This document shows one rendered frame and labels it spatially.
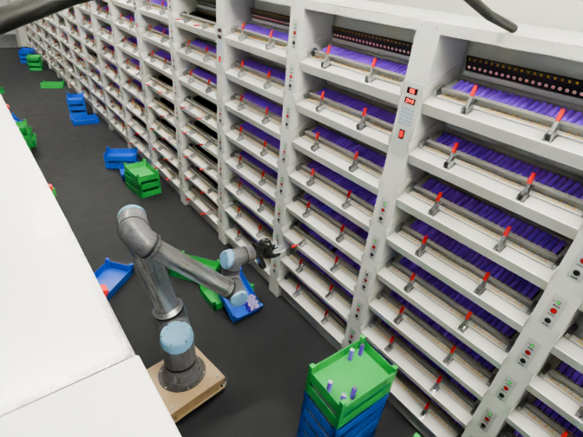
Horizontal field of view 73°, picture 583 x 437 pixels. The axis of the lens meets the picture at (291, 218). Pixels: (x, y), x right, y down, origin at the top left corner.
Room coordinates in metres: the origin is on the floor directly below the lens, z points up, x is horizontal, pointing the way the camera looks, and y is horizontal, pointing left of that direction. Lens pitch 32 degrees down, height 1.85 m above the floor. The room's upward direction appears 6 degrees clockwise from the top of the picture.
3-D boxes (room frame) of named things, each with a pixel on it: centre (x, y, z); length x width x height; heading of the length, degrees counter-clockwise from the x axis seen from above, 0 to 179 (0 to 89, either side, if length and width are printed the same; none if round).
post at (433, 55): (1.53, -0.46, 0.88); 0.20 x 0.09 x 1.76; 131
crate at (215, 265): (2.13, 0.64, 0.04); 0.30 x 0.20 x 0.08; 78
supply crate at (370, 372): (1.03, -0.31, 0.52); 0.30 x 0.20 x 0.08; 129
